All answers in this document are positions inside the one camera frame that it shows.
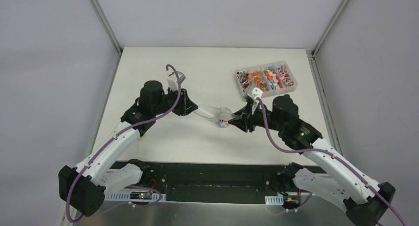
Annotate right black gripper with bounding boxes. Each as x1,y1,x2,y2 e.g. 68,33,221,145
228,101,286,133

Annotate clear plastic scoop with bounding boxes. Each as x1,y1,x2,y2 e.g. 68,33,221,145
193,104,238,123

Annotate right white cable duct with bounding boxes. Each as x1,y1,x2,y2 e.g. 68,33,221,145
264,194,284,206

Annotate white cable duct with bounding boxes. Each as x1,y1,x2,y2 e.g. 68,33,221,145
105,190,166,203
264,194,284,206

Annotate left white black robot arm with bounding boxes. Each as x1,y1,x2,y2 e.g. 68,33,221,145
58,80,199,223

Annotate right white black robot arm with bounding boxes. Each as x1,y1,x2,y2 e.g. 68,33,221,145
229,94,395,226

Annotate clear plastic round jar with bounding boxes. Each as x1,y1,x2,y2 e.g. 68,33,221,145
215,107,232,129

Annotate clear divided candy box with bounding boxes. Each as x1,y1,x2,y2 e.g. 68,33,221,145
233,60,298,101

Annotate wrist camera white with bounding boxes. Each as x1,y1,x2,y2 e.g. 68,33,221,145
166,71,186,91
247,87,263,115

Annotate candies inside jar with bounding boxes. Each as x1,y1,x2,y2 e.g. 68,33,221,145
215,119,230,129

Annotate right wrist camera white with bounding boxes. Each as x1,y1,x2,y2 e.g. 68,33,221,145
247,87,263,115

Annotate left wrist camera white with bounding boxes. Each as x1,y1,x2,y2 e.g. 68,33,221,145
166,71,186,91

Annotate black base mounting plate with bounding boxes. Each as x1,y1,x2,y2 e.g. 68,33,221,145
111,160,312,206

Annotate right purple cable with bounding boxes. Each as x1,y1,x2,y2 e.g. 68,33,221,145
256,98,408,226

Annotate left white cable duct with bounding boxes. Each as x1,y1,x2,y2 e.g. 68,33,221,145
105,190,166,203

